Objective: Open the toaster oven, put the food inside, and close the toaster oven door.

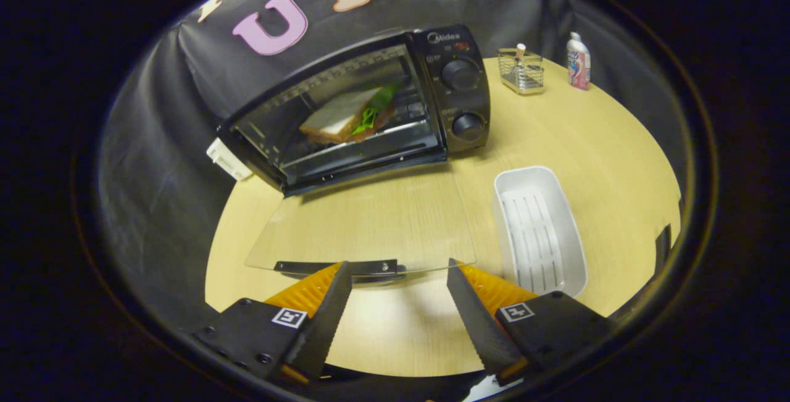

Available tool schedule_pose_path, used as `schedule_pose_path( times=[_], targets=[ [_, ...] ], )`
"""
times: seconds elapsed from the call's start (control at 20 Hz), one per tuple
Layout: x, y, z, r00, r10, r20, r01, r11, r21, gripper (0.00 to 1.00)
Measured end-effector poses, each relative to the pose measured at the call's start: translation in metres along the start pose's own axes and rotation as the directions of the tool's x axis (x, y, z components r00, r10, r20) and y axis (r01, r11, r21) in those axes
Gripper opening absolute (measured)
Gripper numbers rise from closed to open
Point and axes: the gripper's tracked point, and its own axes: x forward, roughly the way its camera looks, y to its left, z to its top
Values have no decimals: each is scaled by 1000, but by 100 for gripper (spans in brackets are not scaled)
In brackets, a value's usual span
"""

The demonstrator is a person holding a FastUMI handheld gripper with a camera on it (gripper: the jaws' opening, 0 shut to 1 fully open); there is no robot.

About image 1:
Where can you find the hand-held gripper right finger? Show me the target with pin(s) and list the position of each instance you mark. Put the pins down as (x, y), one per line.
(478, 328)

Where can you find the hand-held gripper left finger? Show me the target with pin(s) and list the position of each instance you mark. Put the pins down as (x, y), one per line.
(324, 328)

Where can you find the sandwich with lettuce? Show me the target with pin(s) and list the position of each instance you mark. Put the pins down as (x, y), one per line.
(336, 117)

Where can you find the black toaster oven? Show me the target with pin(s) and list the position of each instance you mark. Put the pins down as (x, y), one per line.
(460, 102)

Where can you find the white plastic tray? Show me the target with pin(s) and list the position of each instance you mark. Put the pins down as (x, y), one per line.
(537, 235)

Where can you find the white boxy appliance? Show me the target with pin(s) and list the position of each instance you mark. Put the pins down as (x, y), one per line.
(227, 158)

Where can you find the black flat panel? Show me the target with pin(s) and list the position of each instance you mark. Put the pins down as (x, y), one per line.
(663, 244)

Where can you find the white and pink bottle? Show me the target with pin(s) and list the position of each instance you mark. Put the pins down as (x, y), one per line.
(579, 62)

